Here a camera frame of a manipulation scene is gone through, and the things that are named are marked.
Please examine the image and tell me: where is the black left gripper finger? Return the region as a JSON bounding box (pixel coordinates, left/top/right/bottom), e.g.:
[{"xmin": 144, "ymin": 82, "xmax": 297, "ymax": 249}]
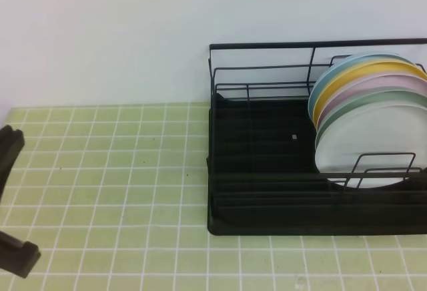
[{"xmin": 0, "ymin": 125, "xmax": 25, "ymax": 196}]

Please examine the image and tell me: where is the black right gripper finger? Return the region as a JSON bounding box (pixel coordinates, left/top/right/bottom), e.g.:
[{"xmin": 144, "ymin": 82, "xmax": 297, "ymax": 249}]
[{"xmin": 0, "ymin": 232, "xmax": 41, "ymax": 278}]

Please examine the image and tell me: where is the white plate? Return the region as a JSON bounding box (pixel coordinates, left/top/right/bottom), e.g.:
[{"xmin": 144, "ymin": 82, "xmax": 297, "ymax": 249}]
[{"xmin": 315, "ymin": 101, "xmax": 426, "ymax": 174}]

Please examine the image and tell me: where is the light blue plate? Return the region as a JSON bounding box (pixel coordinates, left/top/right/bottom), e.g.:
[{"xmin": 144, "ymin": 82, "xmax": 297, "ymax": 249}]
[{"xmin": 308, "ymin": 52, "xmax": 412, "ymax": 120}]

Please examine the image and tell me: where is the yellow plate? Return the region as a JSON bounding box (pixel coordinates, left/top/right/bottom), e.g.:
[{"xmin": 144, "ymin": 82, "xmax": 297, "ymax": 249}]
[{"xmin": 309, "ymin": 59, "xmax": 426, "ymax": 125}]

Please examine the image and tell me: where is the pink plate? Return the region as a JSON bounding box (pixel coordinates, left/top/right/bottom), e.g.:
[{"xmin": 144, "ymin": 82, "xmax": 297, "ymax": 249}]
[{"xmin": 314, "ymin": 71, "xmax": 426, "ymax": 129}]

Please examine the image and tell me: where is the mint green plate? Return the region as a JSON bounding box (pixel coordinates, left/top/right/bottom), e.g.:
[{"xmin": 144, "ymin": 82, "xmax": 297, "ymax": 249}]
[{"xmin": 316, "ymin": 89, "xmax": 426, "ymax": 142}]

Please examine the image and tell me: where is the black wire dish rack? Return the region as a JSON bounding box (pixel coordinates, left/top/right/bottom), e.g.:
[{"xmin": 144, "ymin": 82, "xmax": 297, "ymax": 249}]
[{"xmin": 207, "ymin": 38, "xmax": 426, "ymax": 236}]

